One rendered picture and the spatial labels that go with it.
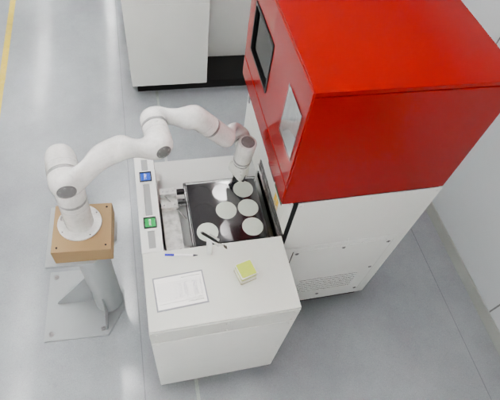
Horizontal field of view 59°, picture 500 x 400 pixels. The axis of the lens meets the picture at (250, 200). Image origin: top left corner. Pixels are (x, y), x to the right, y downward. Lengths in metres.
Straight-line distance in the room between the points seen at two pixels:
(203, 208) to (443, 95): 1.16
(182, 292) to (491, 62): 1.42
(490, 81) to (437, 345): 1.94
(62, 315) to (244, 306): 1.40
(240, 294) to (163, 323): 0.33
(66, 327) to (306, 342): 1.44
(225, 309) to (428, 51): 1.22
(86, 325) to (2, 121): 1.85
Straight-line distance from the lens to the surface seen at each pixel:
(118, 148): 1.76
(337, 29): 1.66
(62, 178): 1.77
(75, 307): 2.97
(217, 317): 1.85
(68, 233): 2.12
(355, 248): 2.40
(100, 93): 4.06
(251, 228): 2.11
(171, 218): 2.15
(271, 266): 1.96
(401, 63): 1.60
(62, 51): 4.53
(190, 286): 1.89
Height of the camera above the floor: 2.70
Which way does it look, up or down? 55 degrees down
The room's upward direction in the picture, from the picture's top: 11 degrees clockwise
